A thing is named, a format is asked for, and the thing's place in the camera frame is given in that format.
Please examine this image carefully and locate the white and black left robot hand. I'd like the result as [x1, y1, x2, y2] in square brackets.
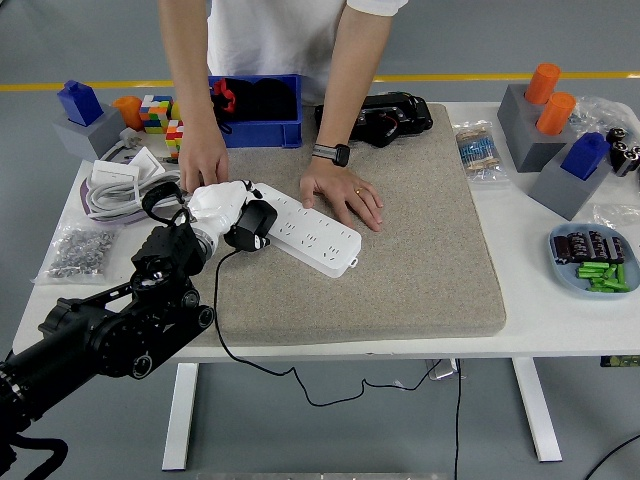
[187, 178, 274, 251]

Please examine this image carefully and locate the person's right hand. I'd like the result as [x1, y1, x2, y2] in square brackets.
[178, 132, 231, 194]

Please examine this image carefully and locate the person's left hand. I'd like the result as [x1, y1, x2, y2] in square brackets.
[298, 162, 385, 233]

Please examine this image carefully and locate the black plug adapter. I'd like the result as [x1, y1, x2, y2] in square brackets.
[234, 199, 279, 251]

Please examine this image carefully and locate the white power strip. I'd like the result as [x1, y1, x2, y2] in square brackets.
[249, 182, 363, 279]

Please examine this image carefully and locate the grey mains plug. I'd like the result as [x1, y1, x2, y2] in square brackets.
[118, 126, 147, 151]

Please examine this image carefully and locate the green circuit board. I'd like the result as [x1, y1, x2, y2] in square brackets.
[599, 353, 640, 369]

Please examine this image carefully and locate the black wrist watch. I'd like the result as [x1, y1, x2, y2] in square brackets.
[312, 143, 351, 168]

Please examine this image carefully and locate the multicolour puzzle cube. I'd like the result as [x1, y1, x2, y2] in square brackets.
[165, 118, 185, 160]
[138, 93, 174, 135]

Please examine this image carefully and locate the blue plastic bin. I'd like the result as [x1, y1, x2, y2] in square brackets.
[207, 73, 304, 150]

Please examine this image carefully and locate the grey-brown mat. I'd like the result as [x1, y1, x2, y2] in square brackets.
[166, 102, 508, 346]

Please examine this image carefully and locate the black cloth pouch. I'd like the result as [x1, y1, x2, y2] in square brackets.
[234, 77, 299, 121]

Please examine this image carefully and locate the orange plastic cylinder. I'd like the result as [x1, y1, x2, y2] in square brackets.
[536, 91, 577, 136]
[110, 95, 146, 129]
[523, 62, 563, 105]

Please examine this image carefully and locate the black electronic device housing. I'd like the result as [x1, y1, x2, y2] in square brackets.
[313, 91, 434, 148]

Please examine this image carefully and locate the purple flat pad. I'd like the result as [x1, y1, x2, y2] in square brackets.
[79, 177, 151, 226]

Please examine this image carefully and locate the blue plastic peg block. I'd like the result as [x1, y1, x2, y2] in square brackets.
[559, 132, 612, 181]
[56, 79, 105, 126]

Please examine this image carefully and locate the person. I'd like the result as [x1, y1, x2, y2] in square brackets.
[207, 0, 409, 105]

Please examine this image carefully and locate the clear bag of resistors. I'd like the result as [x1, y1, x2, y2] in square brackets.
[452, 118, 511, 185]

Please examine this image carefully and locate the clear bag of screws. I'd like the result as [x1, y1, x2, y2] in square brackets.
[33, 223, 121, 286]

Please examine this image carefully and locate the large grey block holder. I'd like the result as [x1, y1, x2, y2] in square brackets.
[496, 83, 584, 174]

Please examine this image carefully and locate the white table leg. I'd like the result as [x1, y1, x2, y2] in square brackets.
[160, 363, 200, 472]
[510, 357, 564, 464]

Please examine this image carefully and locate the blue-grey plate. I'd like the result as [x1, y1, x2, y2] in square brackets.
[547, 222, 640, 300]

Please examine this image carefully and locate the clear plastic bag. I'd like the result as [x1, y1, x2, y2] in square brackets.
[567, 94, 634, 146]
[592, 202, 640, 236]

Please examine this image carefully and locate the white wall switch panel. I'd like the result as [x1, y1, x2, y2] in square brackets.
[90, 158, 141, 189]
[127, 146, 166, 179]

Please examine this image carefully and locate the thin black plug cord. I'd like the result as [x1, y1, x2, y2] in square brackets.
[213, 247, 449, 408]

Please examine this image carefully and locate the grey power strip cable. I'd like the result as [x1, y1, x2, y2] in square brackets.
[83, 141, 201, 222]

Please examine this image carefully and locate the silver bracket under table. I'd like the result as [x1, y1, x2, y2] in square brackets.
[424, 358, 467, 382]

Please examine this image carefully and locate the black hanging cable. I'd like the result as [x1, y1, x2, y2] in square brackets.
[452, 359, 464, 480]

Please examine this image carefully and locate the black floor cable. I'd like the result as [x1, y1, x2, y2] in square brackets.
[584, 433, 640, 480]

